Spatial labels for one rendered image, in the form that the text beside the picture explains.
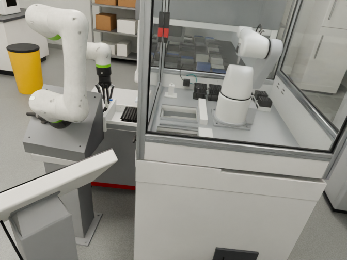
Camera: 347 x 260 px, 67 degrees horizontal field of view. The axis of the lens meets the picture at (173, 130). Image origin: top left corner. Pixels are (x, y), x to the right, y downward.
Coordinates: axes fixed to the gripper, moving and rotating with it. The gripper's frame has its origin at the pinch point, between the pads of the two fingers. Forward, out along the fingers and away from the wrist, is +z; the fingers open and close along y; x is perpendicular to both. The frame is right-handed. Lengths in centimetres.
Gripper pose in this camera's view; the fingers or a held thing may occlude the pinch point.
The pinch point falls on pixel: (106, 103)
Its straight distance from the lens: 185.9
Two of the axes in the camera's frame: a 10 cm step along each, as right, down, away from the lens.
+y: -10.0, -0.6, 0.0
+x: -0.3, 5.1, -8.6
